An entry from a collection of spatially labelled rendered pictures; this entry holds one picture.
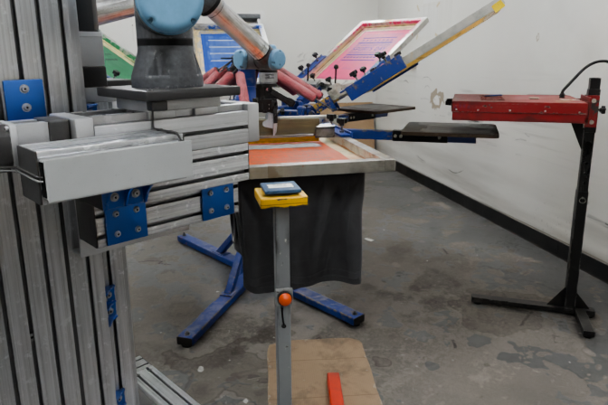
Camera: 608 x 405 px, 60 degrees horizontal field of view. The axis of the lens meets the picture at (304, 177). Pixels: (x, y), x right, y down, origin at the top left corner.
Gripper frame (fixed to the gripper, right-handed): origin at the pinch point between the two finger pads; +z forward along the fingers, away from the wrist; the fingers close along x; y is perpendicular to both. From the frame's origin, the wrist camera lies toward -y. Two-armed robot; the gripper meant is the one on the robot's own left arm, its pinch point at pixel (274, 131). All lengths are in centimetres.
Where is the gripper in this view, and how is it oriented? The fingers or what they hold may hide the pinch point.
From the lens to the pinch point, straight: 222.5
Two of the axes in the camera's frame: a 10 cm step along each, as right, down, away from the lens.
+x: 2.2, 2.2, -9.5
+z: 0.1, 9.7, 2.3
